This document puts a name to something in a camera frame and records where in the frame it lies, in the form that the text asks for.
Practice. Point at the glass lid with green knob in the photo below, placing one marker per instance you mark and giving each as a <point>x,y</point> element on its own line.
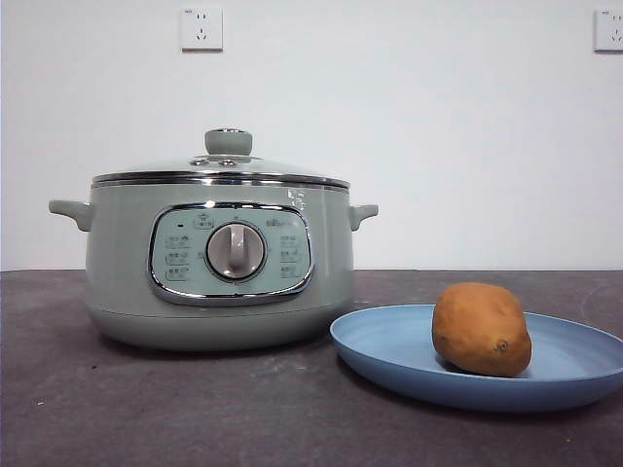
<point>228,142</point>

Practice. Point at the brown potato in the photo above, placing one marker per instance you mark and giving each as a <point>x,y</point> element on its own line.
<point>479,331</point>

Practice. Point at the blue round plate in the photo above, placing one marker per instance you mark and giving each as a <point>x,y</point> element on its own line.
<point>389,350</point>

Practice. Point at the pale green electric steamer pot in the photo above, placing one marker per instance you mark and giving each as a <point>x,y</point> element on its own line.
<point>121,253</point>

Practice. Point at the white wall socket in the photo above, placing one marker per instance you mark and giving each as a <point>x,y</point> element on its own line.
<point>611,31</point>
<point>202,29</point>

